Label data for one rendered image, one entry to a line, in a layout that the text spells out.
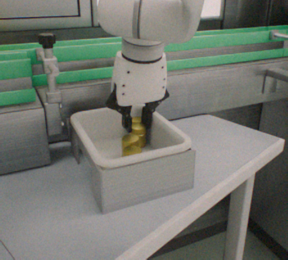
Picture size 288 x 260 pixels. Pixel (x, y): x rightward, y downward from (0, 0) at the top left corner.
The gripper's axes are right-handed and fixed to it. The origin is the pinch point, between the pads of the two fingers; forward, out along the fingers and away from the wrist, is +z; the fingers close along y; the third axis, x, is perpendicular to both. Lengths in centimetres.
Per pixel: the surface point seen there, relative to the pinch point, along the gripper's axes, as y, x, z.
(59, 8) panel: 8.1, -34.0, -12.8
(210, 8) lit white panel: -38, -34, -10
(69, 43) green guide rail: 8.3, -23.0, -8.0
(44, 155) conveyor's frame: 19.2, -0.4, 4.5
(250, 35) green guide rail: -40.0, -16.0, -8.0
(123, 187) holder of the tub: 9.3, 16.7, -0.9
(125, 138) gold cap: 4.5, 5.1, -0.1
